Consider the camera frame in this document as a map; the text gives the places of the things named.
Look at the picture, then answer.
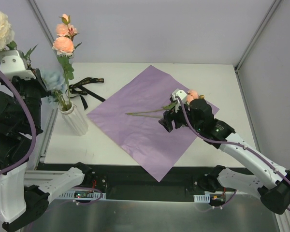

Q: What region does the pink artificial flower stem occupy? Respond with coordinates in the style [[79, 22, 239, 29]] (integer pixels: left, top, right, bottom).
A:
[[125, 102, 177, 118]]

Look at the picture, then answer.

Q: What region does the blue artificial flower stem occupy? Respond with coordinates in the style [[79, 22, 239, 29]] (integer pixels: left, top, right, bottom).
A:
[[41, 69, 68, 111]]

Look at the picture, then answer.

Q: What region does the orange artificial flower stem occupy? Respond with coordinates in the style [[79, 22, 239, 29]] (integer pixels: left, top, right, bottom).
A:
[[125, 89, 205, 116]]

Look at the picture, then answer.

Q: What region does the purple tissue paper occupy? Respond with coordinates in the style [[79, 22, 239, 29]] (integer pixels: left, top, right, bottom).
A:
[[86, 64, 220, 183]]

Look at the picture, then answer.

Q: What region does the black ribbon gold lettering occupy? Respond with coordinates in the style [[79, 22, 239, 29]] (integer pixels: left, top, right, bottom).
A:
[[66, 77, 106, 110]]

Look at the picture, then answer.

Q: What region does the peach artificial flower stem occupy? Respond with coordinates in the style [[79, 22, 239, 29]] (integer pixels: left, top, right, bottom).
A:
[[52, 14, 81, 111]]

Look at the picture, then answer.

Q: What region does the white pink flower stem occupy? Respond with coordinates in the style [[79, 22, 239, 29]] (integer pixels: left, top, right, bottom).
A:
[[0, 7, 39, 71]]

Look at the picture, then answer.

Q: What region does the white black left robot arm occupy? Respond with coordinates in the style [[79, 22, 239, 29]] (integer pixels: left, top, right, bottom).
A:
[[0, 69, 93, 232]]

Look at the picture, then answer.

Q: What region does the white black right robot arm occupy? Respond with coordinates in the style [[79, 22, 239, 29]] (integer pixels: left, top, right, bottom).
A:
[[159, 98, 290, 215]]

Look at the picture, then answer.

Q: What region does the white ribbed vase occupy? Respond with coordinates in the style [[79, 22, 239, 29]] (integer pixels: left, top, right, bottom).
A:
[[58, 102, 88, 136]]

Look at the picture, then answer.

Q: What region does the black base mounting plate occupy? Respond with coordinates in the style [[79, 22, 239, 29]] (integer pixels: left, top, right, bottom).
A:
[[37, 163, 268, 201]]

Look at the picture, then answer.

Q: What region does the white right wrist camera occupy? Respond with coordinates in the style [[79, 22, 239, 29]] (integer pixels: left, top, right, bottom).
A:
[[170, 89, 189, 113]]

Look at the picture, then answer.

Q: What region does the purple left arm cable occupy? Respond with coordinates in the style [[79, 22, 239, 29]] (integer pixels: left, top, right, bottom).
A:
[[0, 64, 104, 232]]

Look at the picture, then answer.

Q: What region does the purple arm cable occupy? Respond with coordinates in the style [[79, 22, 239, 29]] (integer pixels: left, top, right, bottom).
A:
[[175, 95, 290, 218], [0, 64, 104, 232]]

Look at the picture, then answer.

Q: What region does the aluminium left corner post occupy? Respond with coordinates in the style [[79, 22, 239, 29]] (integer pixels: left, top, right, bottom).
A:
[[26, 0, 62, 71]]

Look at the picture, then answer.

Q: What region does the aluminium corner post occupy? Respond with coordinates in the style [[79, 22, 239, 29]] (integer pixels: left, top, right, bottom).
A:
[[26, 0, 62, 71], [234, 0, 283, 72]]

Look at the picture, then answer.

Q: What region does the white right cable duct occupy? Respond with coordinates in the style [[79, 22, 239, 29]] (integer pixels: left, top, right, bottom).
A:
[[193, 193, 211, 203]]

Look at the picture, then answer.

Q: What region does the white cable duct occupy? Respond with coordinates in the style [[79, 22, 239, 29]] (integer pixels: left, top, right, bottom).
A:
[[58, 190, 106, 201], [193, 193, 211, 203]]

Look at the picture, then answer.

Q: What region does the white left cable duct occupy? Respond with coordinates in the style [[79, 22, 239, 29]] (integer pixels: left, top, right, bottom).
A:
[[58, 190, 106, 201]]

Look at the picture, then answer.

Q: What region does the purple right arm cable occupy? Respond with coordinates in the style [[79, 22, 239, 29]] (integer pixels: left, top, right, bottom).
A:
[[175, 95, 290, 218]]

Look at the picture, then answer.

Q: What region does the aluminium right corner post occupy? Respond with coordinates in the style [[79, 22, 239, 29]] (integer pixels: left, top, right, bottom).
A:
[[234, 0, 283, 72]]

